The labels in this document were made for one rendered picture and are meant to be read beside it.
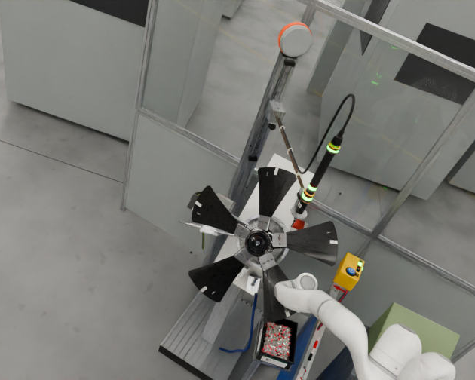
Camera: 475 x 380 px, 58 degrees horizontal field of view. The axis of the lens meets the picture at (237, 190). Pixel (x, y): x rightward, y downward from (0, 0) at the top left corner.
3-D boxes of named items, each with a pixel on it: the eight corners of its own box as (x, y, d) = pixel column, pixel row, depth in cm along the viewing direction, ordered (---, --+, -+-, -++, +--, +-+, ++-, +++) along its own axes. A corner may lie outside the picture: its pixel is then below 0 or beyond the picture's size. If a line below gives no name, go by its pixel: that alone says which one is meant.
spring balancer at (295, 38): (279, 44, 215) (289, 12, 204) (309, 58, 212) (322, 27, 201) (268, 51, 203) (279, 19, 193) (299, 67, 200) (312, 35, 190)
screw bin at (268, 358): (261, 319, 212) (265, 311, 207) (292, 329, 213) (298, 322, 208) (254, 359, 195) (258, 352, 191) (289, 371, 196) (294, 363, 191)
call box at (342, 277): (339, 263, 233) (347, 251, 226) (356, 273, 231) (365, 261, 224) (331, 283, 221) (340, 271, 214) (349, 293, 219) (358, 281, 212)
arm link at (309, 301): (298, 330, 142) (272, 300, 172) (343, 324, 145) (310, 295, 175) (298, 304, 141) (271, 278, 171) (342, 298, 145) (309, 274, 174)
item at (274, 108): (264, 111, 223) (269, 97, 218) (276, 113, 225) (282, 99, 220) (268, 123, 216) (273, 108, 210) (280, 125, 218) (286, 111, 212)
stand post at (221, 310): (201, 338, 285) (239, 252, 226) (212, 345, 283) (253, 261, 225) (197, 343, 281) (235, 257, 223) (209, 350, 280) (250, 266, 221)
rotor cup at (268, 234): (240, 233, 205) (236, 234, 192) (268, 222, 203) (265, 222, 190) (252, 262, 203) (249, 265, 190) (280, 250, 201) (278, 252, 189)
